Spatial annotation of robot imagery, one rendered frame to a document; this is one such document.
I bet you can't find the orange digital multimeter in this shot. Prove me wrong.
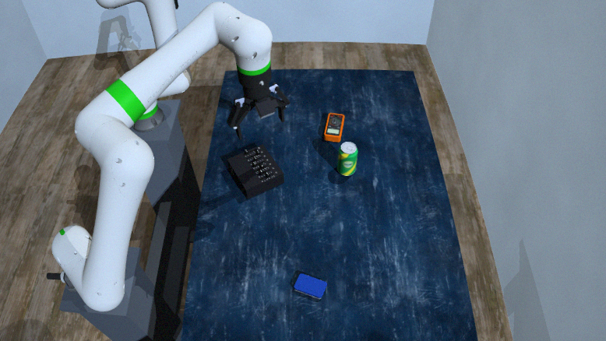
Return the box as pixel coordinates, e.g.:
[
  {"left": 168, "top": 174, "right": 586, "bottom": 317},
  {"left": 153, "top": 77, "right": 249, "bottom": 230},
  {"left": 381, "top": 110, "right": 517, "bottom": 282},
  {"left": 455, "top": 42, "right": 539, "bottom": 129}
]
[{"left": 324, "top": 113, "right": 344, "bottom": 142}]

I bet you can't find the green and yellow striped drink can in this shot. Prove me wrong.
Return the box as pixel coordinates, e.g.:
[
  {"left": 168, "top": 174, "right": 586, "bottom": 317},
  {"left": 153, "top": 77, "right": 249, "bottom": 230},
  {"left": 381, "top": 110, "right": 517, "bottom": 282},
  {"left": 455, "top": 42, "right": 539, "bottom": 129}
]
[{"left": 337, "top": 142, "right": 358, "bottom": 176}]

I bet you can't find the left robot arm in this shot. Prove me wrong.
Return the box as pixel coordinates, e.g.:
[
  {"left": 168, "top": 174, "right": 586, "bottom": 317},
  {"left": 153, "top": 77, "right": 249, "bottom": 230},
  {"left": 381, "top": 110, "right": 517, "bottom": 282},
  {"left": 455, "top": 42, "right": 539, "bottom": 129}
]
[{"left": 96, "top": 0, "right": 192, "bottom": 132}]

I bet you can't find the grey lighting desk panel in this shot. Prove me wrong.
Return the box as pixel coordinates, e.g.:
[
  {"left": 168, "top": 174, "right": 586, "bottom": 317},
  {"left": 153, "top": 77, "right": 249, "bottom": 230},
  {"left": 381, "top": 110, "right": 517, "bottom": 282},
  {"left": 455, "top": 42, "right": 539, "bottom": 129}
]
[{"left": 227, "top": 144, "right": 284, "bottom": 199}]

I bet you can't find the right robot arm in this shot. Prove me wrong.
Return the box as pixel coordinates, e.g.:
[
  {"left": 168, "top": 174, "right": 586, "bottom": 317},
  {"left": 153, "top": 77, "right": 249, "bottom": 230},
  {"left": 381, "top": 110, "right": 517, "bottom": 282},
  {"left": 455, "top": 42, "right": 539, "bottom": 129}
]
[{"left": 47, "top": 2, "right": 273, "bottom": 311}]

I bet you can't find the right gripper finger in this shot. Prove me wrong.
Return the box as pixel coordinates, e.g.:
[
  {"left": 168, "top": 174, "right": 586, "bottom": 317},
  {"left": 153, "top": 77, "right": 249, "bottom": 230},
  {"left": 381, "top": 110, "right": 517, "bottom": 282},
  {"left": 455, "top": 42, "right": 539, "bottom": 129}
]
[
  {"left": 227, "top": 97, "right": 255, "bottom": 140},
  {"left": 269, "top": 83, "right": 291, "bottom": 122}
]

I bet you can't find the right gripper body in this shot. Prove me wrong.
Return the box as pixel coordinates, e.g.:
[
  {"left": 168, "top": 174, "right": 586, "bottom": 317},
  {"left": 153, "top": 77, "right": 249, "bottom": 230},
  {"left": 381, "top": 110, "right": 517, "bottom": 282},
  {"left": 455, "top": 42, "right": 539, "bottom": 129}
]
[{"left": 243, "top": 83, "right": 271, "bottom": 105}]

